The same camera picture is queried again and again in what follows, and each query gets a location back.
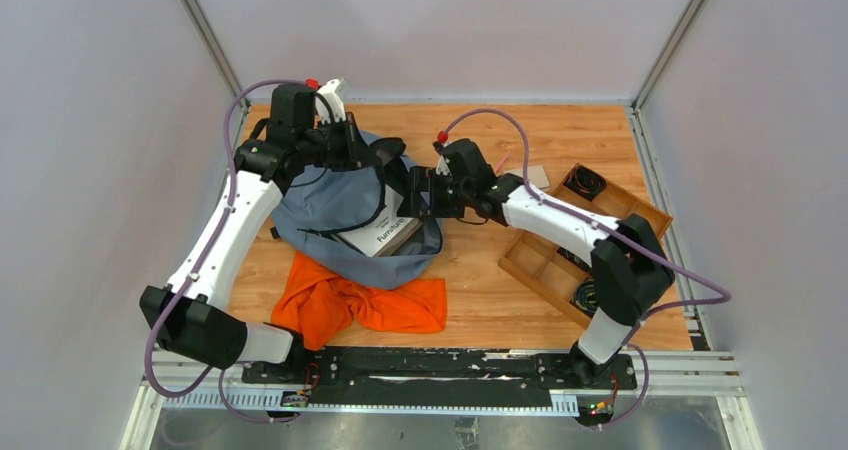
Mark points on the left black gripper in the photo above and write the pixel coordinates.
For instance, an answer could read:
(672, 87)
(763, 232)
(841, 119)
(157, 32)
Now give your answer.
(354, 145)

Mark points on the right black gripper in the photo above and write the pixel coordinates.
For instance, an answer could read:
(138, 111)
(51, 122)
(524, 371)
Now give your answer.
(422, 180)

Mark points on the blue grey backpack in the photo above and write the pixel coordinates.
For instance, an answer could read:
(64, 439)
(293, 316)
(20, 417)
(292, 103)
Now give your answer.
(347, 222)

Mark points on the pink pen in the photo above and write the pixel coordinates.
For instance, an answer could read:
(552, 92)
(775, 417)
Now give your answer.
(501, 163)

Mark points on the beige wallet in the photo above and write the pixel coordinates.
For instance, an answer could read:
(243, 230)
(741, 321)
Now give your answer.
(537, 176)

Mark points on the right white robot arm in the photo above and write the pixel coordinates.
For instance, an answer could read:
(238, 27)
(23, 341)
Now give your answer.
(625, 259)

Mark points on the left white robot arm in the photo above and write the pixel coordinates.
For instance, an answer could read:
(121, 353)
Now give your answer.
(308, 125)

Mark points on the orange cloth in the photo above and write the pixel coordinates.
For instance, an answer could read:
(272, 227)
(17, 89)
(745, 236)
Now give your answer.
(318, 303)

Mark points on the wooden compartment tray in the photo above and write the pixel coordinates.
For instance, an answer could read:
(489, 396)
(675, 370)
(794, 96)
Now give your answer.
(558, 276)

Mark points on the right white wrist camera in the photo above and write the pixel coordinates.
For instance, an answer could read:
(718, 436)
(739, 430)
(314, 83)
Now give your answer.
(442, 167)

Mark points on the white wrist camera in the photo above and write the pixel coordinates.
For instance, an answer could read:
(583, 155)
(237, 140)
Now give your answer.
(329, 101)
(442, 167)

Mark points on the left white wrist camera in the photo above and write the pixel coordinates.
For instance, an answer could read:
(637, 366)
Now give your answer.
(329, 101)

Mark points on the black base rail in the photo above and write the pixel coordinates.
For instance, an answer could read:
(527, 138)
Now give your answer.
(441, 377)

